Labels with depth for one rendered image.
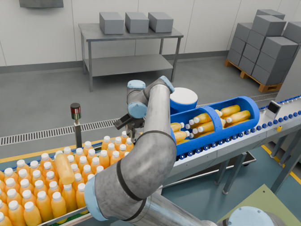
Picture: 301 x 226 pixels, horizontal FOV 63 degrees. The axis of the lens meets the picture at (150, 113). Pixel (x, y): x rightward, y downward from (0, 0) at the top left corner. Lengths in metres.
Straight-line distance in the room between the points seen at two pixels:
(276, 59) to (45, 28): 3.96
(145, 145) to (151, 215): 0.21
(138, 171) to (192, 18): 4.94
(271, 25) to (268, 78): 0.93
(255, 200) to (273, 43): 3.85
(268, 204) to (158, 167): 0.81
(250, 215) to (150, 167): 0.55
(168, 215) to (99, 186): 0.25
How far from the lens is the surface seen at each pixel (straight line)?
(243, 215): 1.05
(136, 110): 1.12
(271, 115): 2.57
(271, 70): 4.95
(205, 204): 2.80
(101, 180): 0.64
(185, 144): 1.65
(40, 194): 1.41
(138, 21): 4.05
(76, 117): 1.71
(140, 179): 0.59
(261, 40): 5.07
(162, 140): 0.62
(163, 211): 0.76
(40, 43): 4.70
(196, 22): 5.48
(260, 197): 1.33
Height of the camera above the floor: 2.23
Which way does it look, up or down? 36 degrees down
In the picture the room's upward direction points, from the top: 7 degrees clockwise
